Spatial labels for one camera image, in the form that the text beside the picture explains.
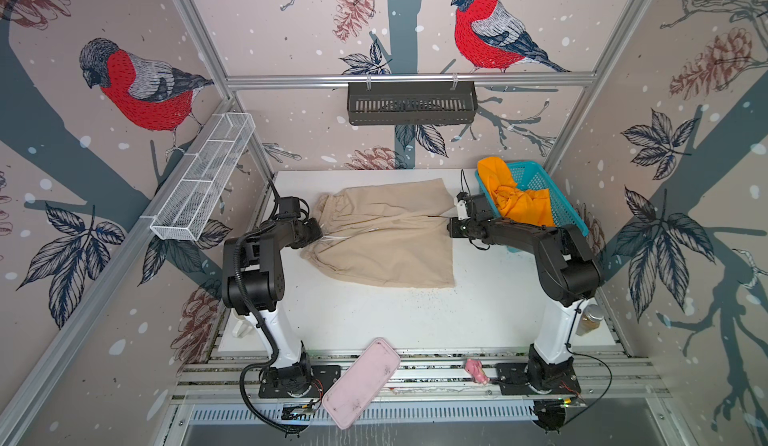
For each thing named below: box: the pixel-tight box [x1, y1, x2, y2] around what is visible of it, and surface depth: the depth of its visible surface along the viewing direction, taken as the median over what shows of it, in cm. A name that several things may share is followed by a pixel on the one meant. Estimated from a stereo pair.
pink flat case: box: [322, 337, 401, 430], surface depth 73 cm
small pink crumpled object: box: [464, 358, 490, 386], surface depth 74 cm
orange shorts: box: [478, 157, 555, 227], surface depth 104 cm
